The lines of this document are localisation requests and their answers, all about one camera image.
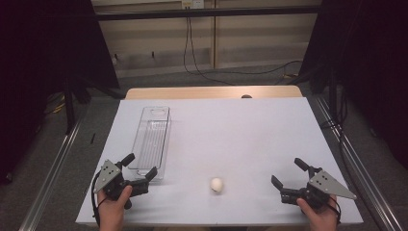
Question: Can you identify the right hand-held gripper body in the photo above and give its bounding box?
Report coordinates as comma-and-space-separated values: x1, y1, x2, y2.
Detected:
280, 167, 358, 211

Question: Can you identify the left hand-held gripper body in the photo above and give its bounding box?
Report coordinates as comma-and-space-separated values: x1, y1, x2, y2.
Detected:
92, 159, 150, 211

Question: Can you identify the clear plastic container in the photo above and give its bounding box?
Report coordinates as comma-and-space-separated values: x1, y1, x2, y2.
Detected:
127, 105, 172, 181

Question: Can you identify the white egg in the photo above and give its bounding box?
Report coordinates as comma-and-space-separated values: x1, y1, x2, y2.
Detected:
210, 176, 224, 193

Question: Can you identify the person's left hand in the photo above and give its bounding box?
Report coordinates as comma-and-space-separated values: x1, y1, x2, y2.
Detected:
96, 185, 134, 231

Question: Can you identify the person's right hand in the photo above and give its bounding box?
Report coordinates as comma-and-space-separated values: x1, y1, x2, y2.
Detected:
295, 194, 340, 231

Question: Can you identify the black metal stand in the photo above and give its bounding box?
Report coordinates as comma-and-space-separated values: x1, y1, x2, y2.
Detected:
63, 75, 127, 136
295, 63, 342, 124

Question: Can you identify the black curtain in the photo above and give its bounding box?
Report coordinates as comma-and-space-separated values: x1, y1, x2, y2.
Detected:
0, 0, 121, 187
299, 0, 408, 171

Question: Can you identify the black horizontal bar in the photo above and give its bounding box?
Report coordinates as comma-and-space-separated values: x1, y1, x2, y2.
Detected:
94, 5, 322, 22

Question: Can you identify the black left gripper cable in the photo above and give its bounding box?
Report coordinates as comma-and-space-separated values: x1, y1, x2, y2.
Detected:
90, 171, 109, 227

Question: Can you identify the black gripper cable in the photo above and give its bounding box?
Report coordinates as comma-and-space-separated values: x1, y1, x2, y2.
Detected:
327, 195, 342, 224
90, 171, 109, 227

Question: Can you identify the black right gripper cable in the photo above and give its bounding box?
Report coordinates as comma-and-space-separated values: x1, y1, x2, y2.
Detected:
327, 195, 342, 224

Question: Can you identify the metal floor rail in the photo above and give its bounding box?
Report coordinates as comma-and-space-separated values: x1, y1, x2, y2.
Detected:
18, 116, 87, 231
312, 95, 404, 231

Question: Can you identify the black cable along rail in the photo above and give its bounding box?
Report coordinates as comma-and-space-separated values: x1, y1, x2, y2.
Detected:
319, 86, 371, 225

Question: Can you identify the yellow cable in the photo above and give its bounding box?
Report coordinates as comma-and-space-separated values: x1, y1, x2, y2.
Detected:
43, 91, 65, 116

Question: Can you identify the black floor cable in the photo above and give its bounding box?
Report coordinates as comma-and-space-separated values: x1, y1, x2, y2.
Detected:
189, 60, 304, 77

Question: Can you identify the black hanging cable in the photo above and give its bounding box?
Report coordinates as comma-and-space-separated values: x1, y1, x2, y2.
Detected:
183, 16, 237, 87

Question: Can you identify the white wall socket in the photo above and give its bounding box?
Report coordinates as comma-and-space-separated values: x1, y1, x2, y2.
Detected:
181, 0, 206, 10

